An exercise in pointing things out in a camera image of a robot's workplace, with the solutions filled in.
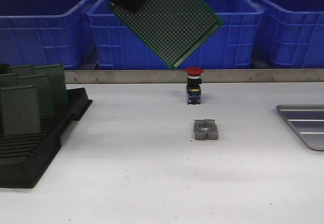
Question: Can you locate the steel table edge rail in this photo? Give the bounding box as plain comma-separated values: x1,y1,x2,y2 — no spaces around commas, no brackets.
65,69,323,84

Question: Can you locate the blue plastic crate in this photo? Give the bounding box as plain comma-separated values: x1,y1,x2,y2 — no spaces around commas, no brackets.
252,0,323,69
87,0,262,70
1,0,97,69

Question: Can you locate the red emergency stop button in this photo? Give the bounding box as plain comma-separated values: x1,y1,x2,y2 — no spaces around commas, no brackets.
185,67,204,105

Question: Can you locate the silver metal tray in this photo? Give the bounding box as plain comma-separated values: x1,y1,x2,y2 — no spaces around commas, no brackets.
276,105,323,151

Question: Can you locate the green perforated circuit board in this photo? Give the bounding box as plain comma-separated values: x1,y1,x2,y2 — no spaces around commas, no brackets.
35,64,68,105
6,65,34,76
0,73,18,88
18,73,54,118
1,85,41,137
109,0,223,70

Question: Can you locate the left blue plastic crate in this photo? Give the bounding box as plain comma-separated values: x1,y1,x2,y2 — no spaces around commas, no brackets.
1,0,97,69

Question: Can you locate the black slotted board rack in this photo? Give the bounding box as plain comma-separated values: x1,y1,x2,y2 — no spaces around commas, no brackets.
1,87,92,189

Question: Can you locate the grey metal clamp block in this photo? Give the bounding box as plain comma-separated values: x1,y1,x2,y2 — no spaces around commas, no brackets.
193,119,219,140

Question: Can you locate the right blue plastic crate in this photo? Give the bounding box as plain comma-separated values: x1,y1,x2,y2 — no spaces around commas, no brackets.
252,0,323,69

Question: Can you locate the centre blue plastic crate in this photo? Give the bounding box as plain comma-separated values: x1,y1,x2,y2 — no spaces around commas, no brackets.
87,0,262,70

